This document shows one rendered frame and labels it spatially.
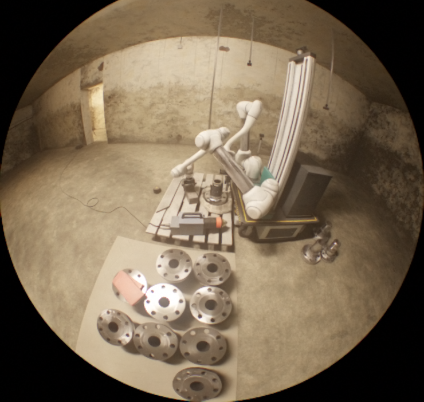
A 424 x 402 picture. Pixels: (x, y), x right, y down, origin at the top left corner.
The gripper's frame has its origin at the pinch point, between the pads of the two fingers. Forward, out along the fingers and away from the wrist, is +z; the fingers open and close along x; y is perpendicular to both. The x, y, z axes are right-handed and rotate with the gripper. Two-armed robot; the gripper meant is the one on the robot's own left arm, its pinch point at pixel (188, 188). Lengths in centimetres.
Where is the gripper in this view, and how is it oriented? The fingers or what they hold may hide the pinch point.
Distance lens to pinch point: 174.7
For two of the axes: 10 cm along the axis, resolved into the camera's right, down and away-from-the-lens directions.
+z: -0.9, 8.1, 5.8
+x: 9.3, -1.4, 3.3
